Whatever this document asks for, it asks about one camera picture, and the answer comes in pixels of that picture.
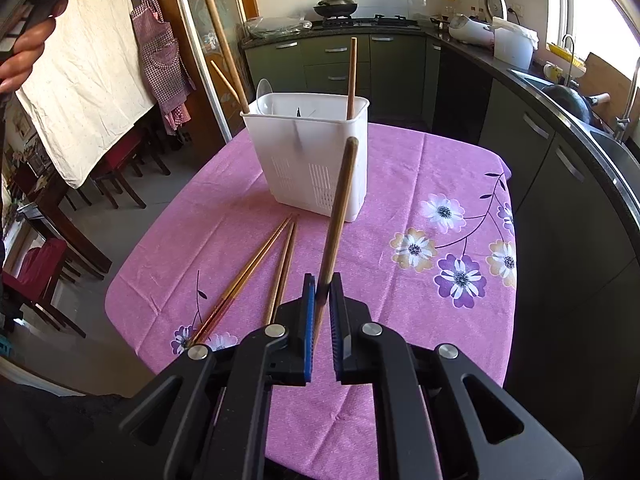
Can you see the green base cabinets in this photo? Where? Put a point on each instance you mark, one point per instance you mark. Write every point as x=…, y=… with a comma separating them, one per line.
x=320, y=65

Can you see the purple checked apron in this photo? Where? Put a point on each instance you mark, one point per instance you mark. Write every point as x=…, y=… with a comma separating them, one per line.
x=160, y=60

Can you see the white hanging sheet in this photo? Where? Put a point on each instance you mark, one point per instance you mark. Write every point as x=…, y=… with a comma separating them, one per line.
x=85, y=85

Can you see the dark wooden dining table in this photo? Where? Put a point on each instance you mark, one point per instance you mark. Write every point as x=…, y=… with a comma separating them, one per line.
x=55, y=220

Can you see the dark base cabinets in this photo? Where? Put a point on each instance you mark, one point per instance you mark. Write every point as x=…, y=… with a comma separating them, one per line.
x=565, y=260

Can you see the tall steel faucet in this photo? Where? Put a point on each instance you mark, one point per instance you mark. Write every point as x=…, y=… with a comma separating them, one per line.
x=629, y=95

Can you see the metallic gold chopstick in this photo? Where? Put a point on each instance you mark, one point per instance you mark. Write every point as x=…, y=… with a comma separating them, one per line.
x=240, y=280
x=282, y=270

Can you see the white plastic utensil holder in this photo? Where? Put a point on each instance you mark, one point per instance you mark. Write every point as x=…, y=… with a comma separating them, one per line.
x=300, y=160

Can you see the small cooking pot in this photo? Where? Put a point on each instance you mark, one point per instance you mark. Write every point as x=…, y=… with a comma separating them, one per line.
x=440, y=22

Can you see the dark wooden chair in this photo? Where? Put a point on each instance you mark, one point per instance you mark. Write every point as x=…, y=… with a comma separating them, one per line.
x=125, y=165
x=40, y=280

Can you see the steel sink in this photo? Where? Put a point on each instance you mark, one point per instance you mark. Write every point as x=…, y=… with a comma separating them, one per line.
x=615, y=150

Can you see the clear plastic bag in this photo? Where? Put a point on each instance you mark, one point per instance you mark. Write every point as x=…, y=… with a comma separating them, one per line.
x=275, y=27

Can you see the brown wooden chopstick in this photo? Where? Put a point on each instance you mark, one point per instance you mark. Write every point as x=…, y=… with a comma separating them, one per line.
x=220, y=35
x=223, y=77
x=352, y=75
x=340, y=200

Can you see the thin steel tap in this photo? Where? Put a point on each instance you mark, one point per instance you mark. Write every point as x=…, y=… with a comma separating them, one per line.
x=571, y=55

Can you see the black gas stove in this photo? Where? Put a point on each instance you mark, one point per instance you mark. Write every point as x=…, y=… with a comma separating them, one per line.
x=370, y=22

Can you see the white rice cooker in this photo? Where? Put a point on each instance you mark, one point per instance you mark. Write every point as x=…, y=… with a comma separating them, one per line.
x=472, y=30

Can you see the wooden cutting board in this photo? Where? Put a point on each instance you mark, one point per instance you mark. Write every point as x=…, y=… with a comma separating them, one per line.
x=607, y=77

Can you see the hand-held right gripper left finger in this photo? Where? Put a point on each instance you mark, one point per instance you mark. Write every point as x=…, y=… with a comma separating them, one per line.
x=309, y=330

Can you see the clear plastic spoon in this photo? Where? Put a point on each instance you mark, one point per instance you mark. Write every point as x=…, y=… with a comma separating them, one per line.
x=263, y=91

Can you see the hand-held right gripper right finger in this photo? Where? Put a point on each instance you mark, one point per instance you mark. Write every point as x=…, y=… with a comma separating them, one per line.
x=336, y=330

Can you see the purple floral tablecloth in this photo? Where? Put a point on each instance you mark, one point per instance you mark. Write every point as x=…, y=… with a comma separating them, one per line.
x=400, y=310

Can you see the window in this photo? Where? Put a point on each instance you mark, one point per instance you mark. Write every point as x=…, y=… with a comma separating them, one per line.
x=600, y=5

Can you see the person's left hand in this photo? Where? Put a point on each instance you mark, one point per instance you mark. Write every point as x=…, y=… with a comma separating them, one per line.
x=32, y=40

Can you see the yellow cleaning brush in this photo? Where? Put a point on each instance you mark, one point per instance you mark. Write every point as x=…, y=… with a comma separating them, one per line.
x=565, y=55

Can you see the painted glass sliding door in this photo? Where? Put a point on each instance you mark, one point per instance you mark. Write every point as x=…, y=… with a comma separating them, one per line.
x=220, y=20

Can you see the yellow cup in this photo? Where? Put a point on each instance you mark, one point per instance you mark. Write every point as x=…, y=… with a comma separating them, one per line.
x=551, y=71

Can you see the black wok with lid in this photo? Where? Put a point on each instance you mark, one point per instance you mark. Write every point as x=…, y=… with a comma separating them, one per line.
x=336, y=7

